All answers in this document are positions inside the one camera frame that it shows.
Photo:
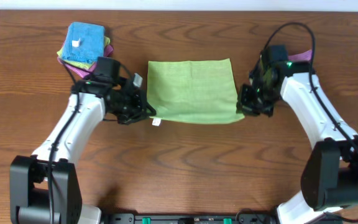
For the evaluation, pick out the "green microfiber cloth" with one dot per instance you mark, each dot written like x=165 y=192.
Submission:
x=197 y=92

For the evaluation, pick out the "crumpled purple cloth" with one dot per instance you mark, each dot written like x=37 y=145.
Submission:
x=305 y=56

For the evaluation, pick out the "folded green cloth in stack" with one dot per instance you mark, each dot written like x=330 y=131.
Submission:
x=84 y=65

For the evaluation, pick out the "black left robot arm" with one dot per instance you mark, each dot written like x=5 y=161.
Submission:
x=44 y=186

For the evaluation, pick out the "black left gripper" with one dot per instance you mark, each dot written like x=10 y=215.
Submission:
x=136 y=106

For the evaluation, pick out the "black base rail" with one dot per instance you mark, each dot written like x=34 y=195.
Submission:
x=242 y=218

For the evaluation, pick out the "folded purple cloth in stack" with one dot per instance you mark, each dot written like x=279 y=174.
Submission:
x=79 y=71

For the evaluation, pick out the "folded blue cloth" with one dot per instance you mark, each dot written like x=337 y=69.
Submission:
x=84 y=42

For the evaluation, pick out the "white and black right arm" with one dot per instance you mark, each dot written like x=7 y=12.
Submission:
x=329 y=182

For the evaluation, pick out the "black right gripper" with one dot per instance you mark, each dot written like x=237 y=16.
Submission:
x=249 y=100

